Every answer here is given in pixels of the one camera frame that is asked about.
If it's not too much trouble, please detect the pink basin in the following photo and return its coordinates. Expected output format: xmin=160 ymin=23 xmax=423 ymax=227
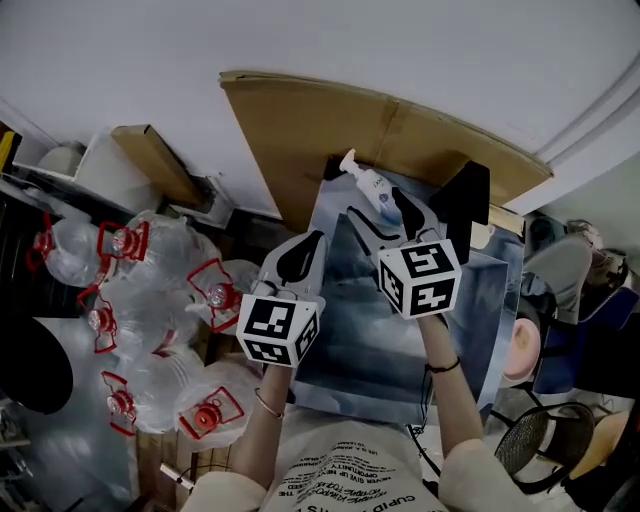
xmin=501 ymin=318 xmax=545 ymax=385

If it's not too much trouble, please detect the narrow cardboard box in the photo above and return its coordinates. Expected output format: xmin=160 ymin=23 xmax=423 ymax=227
xmin=110 ymin=123 xmax=207 ymax=208

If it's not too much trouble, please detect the crumpled fabric bundle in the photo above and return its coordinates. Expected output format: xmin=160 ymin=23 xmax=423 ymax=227
xmin=563 ymin=218 xmax=632 ymax=302

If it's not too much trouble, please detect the thin metal bracelet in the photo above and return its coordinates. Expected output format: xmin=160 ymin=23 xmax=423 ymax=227
xmin=253 ymin=386 xmax=286 ymax=421

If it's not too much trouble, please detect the blue-grey marbled sink cabinet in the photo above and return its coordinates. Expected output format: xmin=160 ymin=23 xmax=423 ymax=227
xmin=291 ymin=168 xmax=527 ymax=427

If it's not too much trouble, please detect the white wall conduit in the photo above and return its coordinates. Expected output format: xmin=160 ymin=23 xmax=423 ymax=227
xmin=534 ymin=69 xmax=640 ymax=166

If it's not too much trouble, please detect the black oval disc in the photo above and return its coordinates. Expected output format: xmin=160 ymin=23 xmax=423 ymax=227
xmin=0 ymin=313 xmax=76 ymax=417

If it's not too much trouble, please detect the grey chair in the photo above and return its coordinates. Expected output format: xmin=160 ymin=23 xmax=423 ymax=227
xmin=521 ymin=233 xmax=595 ymax=327

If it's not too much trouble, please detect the white plastic container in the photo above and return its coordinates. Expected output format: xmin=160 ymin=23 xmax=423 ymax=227
xmin=37 ymin=129 xmax=165 ymax=214

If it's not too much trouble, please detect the cluster of clear water jugs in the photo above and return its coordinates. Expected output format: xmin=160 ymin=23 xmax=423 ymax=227
xmin=24 ymin=208 xmax=263 ymax=450

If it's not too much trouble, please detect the white power strip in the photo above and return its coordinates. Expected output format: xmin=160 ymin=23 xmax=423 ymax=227
xmin=159 ymin=463 xmax=197 ymax=490

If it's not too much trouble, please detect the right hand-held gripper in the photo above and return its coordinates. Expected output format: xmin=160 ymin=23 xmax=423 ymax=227
xmin=346 ymin=188 xmax=463 ymax=321

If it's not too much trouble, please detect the cream printed shirt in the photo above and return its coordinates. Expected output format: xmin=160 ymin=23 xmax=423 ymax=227
xmin=178 ymin=418 xmax=532 ymax=512

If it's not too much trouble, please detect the white pump bottle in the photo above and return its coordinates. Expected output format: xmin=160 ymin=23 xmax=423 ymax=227
xmin=339 ymin=147 xmax=404 ymax=227

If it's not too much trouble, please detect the large cardboard sheet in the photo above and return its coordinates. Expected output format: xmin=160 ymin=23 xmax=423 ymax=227
xmin=218 ymin=69 xmax=556 ymax=237

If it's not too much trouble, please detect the black wrist hair tie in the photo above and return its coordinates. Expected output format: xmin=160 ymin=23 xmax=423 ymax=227
xmin=423 ymin=356 xmax=462 ymax=375

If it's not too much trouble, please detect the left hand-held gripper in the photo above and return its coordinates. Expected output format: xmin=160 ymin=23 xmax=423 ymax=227
xmin=235 ymin=229 xmax=329 ymax=370

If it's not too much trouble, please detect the person's left forearm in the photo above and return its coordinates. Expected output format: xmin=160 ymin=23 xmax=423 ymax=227
xmin=230 ymin=363 xmax=295 ymax=485

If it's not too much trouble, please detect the thin black cable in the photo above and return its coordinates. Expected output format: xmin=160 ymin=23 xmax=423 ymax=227
xmin=405 ymin=368 xmax=443 ymax=482

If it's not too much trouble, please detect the person's right forearm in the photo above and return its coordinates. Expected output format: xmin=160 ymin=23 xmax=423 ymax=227
xmin=416 ymin=313 xmax=486 ymax=460

